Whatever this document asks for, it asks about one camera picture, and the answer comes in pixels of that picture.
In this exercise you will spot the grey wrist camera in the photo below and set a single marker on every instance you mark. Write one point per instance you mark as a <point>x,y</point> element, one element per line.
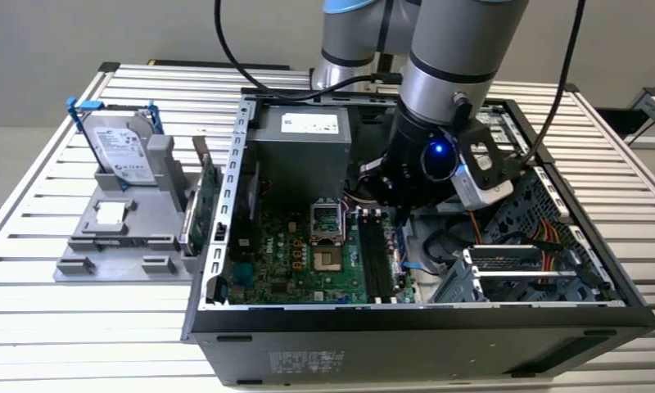
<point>480,192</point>

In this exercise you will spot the green motherboard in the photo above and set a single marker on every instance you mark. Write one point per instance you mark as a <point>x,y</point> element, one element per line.
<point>284,282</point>

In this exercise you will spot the CPU socket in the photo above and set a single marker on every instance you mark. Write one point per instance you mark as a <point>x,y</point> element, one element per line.
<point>327,262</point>

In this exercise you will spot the black PC case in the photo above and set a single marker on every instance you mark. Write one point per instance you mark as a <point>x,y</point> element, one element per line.
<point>415,352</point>

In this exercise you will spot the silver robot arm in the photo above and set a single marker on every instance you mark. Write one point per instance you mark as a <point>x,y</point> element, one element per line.
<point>452,61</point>

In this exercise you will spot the metal disk bay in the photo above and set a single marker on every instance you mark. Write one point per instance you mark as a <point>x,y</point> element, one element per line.
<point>452,282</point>

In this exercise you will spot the grey power supply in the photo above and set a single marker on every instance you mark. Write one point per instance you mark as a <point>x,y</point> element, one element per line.
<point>300,163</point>

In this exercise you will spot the blue motherboard connector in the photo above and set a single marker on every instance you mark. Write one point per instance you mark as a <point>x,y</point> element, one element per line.
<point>241,273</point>

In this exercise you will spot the grey parts rack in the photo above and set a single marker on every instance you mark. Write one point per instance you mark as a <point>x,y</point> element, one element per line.
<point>146,223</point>

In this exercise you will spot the hard disk in blue carrier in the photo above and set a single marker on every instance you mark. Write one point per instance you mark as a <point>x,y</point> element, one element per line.
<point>121,151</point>

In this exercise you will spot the grey metal drive cage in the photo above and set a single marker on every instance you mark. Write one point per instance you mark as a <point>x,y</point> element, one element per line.
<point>504,118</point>

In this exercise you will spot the green graphics card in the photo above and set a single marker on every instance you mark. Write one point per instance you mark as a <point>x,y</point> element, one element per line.
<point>209,196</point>

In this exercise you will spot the silver CPU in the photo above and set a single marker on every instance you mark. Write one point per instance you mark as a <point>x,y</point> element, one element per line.
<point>110,213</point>

